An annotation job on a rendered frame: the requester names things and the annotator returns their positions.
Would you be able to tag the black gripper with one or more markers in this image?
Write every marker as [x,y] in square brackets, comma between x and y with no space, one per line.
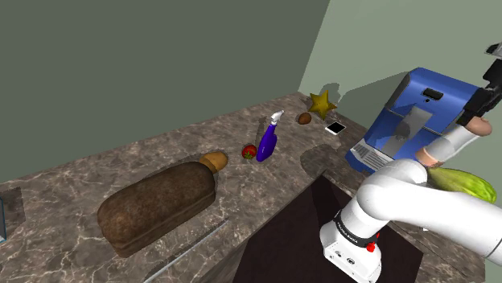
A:
[480,102]

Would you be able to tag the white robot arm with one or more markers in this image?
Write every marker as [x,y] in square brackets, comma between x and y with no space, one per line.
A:
[396,196]

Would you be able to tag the white cylinder with tan ends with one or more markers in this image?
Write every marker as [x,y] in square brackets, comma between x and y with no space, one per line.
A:
[451,143]

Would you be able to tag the blue coffee machine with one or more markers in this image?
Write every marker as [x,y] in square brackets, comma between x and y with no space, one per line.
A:
[411,94]

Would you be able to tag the green squash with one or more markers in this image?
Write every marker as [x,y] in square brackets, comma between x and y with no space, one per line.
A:
[466,183]

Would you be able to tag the white phone with black screen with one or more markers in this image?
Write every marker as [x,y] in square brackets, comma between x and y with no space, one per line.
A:
[335,127]

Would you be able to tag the yellow star figure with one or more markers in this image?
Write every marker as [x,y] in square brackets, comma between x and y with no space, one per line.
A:
[321,104]

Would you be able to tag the purple spray bottle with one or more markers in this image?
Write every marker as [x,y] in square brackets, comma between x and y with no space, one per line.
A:
[267,145]

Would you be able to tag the dark robot stand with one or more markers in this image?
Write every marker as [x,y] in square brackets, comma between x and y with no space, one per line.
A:
[290,239]

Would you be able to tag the red strawberry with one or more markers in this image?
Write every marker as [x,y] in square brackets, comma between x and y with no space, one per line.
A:
[249,152]

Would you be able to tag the tan potato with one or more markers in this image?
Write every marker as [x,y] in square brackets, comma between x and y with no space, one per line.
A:
[216,160]

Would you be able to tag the dark brown bread loaf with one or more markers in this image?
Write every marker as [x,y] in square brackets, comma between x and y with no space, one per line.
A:
[157,203]

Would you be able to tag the blue box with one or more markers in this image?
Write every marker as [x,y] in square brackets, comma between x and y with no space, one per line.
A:
[2,219]

